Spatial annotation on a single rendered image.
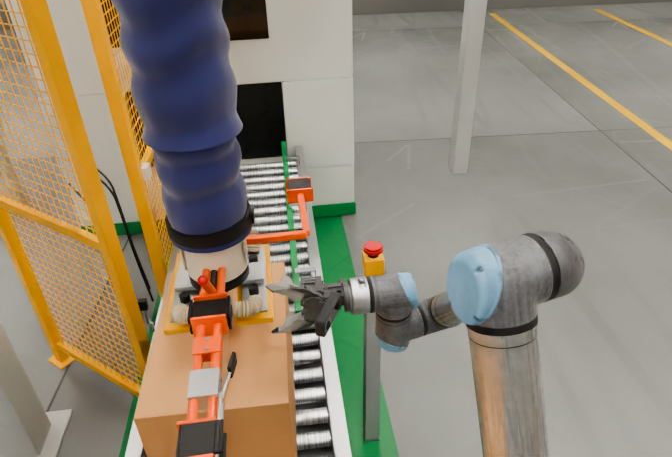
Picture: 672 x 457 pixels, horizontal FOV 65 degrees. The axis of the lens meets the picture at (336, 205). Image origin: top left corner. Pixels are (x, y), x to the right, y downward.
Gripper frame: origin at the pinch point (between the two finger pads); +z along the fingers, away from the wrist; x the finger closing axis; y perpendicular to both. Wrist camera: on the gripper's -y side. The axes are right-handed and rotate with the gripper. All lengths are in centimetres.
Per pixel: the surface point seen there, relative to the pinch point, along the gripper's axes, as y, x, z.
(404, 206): 230, -121, -95
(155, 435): -3.3, -35.5, 33.2
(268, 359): 11.1, -28.0, 2.3
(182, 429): -31.1, 1.7, 16.4
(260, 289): 21.3, -10.6, 2.6
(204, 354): -9.8, -1.5, 14.5
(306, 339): 56, -68, -10
